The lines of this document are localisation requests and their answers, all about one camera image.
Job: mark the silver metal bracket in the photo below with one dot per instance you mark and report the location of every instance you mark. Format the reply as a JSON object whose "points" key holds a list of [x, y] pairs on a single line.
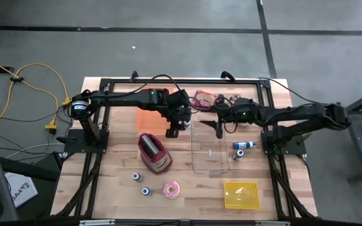
{"points": [[272, 223], [96, 223]]}

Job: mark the pink frosted toy donut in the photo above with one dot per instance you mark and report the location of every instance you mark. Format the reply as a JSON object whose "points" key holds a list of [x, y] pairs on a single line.
{"points": [[174, 193]]}

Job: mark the yellow plastic tray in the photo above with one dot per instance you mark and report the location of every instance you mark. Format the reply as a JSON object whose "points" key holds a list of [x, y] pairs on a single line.
{"points": [[231, 201]]}

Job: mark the black metal stand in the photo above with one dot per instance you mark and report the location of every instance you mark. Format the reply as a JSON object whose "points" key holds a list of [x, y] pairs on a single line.
{"points": [[354, 106]]}

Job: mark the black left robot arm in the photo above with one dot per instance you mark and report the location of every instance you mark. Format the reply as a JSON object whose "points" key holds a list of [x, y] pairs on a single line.
{"points": [[121, 100]]}

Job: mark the clear plastic bin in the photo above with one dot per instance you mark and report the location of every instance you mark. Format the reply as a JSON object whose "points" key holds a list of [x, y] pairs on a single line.
{"points": [[210, 163]]}

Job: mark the black aluminium table frame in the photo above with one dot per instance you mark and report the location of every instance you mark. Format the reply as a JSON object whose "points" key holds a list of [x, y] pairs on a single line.
{"points": [[184, 81]]}

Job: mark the blue food colouring bottle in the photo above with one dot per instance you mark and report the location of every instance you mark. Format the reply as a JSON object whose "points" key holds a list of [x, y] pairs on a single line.
{"points": [[242, 145], [145, 191], [239, 153]]}

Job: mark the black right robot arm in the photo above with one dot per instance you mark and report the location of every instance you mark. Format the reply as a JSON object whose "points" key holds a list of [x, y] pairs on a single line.
{"points": [[294, 114]]}

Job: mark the black desk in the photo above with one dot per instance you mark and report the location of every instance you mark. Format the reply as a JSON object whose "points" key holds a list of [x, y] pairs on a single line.
{"points": [[27, 168]]}

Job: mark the shiny metal box grater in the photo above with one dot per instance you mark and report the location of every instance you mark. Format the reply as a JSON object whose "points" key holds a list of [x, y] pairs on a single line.
{"points": [[156, 157]]}

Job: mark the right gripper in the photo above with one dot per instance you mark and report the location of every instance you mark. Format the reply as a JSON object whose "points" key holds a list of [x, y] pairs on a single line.
{"points": [[232, 114]]}

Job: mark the chocolate frosted toy donut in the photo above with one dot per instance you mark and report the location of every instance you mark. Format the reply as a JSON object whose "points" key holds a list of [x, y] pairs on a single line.
{"points": [[235, 96]]}

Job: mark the white printed cardboard box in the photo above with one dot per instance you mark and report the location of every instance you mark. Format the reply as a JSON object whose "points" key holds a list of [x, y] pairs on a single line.
{"points": [[20, 191]]}

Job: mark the red snack packet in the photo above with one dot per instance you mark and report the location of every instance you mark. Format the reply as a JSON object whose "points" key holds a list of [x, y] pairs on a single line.
{"points": [[203, 99]]}

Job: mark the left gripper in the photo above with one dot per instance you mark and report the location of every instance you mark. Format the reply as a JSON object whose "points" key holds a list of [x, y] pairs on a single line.
{"points": [[179, 106]]}

